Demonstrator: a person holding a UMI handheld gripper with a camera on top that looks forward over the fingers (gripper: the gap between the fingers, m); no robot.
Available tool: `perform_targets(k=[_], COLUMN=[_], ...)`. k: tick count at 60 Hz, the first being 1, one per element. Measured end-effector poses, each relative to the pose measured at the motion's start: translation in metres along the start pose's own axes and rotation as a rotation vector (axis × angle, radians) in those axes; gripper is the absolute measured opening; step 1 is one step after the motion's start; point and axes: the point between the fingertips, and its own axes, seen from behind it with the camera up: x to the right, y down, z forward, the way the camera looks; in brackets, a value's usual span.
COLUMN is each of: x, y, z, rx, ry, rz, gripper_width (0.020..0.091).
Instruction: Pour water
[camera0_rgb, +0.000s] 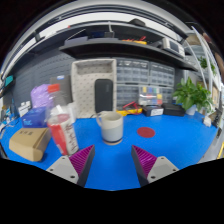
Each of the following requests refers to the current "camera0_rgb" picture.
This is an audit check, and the beige and grey mug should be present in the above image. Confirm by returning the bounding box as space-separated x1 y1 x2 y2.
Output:
95 110 125 146

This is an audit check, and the black rounded speaker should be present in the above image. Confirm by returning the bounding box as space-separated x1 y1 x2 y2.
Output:
94 78 114 114

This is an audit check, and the purple plastic bag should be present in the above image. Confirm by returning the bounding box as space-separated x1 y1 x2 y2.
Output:
30 83 56 109

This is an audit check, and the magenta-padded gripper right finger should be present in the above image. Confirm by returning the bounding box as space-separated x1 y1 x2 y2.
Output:
130 144 180 188

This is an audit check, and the blue carton box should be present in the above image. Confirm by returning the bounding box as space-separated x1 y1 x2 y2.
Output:
21 106 48 129

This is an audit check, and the white dotted storage tray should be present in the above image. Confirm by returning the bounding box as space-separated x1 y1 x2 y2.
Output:
70 58 118 118

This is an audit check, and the teal bin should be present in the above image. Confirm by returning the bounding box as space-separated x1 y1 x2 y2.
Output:
3 74 15 88

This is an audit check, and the dark grey carton box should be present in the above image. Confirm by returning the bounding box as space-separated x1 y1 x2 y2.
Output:
49 74 74 105

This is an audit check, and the drawer cabinet with coloured drawers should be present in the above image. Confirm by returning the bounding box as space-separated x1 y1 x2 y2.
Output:
116 83 175 109

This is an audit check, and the flat black case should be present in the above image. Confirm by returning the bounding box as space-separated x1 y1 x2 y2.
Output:
161 102 186 118

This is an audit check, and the clear bottle with red cap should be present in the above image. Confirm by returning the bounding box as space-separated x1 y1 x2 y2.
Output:
45 83 80 157

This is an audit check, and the flat round red coaster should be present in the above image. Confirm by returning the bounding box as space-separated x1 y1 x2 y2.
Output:
136 126 156 139

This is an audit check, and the green potted plant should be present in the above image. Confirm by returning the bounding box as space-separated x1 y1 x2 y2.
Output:
172 77 214 116

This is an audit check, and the black wall shelf unit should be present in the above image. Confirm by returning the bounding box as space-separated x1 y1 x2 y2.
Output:
3 17 201 73

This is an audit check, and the brown cardboard box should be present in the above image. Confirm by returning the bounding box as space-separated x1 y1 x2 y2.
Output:
8 127 52 163

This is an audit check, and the white shelf rack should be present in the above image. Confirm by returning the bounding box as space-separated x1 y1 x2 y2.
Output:
186 26 224 128

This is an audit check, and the black box with white label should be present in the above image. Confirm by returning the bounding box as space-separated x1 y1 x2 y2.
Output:
142 104 165 118

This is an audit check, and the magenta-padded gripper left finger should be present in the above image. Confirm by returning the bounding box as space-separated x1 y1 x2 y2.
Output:
45 144 96 188

